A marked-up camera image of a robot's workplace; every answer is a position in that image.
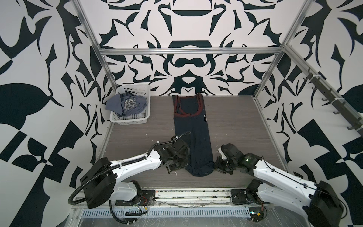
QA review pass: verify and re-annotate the navy tank top red trim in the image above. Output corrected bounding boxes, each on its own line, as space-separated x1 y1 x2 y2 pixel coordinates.
172 93 214 177

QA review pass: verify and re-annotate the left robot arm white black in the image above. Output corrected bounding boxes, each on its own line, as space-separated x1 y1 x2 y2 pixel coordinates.
80 137 190 209

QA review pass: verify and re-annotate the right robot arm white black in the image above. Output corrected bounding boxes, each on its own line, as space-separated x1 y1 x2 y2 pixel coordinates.
214 143 347 227

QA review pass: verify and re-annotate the grey blue printed tank top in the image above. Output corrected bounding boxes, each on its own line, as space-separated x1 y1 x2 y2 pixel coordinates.
106 92 147 117

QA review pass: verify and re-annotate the white plastic laundry basket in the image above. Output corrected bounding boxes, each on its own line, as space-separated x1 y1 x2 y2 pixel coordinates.
106 85 151 125

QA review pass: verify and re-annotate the small green circuit board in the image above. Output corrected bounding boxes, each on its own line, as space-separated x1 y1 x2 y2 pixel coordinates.
249 206 267 223

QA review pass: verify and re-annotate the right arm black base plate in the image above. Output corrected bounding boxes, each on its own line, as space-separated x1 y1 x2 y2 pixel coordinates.
231 189 256 205

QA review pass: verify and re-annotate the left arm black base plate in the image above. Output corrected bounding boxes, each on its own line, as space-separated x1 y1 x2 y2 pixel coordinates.
115 190 156 206

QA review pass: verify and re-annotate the white slotted cable duct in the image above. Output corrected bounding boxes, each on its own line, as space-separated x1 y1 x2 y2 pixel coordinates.
81 207 251 218

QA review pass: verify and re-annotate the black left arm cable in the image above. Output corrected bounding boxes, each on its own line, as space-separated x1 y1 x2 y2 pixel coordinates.
67 164 142 225

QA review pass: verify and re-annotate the black wall hook rack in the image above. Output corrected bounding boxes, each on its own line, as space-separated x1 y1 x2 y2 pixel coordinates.
302 68 363 137

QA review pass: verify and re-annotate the aluminium frame enclosure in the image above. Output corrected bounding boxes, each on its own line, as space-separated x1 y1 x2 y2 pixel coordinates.
69 0 363 188

